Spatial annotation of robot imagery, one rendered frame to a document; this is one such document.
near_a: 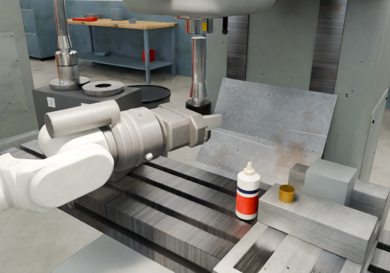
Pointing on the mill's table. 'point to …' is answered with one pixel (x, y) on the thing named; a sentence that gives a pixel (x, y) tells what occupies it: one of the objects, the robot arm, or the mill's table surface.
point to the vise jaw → (320, 223)
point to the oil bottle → (247, 193)
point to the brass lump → (286, 193)
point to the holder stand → (107, 91)
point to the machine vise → (231, 259)
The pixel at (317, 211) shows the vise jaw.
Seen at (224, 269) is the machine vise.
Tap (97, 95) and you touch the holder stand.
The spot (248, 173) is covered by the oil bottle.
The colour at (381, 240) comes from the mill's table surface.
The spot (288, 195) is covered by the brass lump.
